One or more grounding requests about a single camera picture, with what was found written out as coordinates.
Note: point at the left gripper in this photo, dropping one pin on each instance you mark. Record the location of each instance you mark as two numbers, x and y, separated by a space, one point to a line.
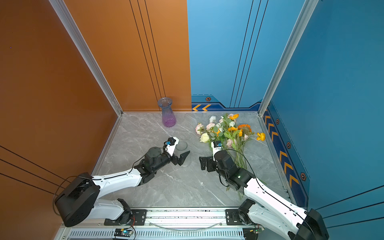
175 160

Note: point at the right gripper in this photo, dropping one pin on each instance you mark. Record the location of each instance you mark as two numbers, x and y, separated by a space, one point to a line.
203 163

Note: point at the clear glass vase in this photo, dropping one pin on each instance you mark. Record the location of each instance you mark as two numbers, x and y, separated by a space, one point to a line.
182 148

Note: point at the orange poppy stem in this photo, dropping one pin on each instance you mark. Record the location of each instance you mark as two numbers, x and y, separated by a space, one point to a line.
232 141

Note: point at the orange gerbera stem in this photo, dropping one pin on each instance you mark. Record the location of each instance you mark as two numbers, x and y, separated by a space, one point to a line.
245 132

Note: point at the pink rose stem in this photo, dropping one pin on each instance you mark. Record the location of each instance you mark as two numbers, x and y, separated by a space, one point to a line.
200 128

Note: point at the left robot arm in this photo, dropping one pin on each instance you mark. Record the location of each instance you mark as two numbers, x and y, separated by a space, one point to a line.
83 199

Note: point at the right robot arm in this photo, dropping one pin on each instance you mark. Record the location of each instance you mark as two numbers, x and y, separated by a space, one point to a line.
264 207

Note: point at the purple glass vase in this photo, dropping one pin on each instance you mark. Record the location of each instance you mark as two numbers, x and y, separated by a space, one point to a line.
168 117

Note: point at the yellow flower stem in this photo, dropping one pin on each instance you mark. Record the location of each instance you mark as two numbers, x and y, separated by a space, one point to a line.
261 137

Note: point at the small circuit board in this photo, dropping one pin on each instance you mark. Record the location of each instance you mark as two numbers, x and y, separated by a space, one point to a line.
124 234

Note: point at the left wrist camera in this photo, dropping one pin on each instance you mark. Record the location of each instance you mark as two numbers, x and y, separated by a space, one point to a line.
170 144

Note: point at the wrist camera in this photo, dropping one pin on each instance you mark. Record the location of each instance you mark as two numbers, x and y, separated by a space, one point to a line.
216 146
170 144

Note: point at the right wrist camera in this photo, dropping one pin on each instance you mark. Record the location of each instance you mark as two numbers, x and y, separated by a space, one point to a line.
216 146

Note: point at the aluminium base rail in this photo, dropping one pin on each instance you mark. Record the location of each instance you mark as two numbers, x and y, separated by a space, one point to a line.
170 224

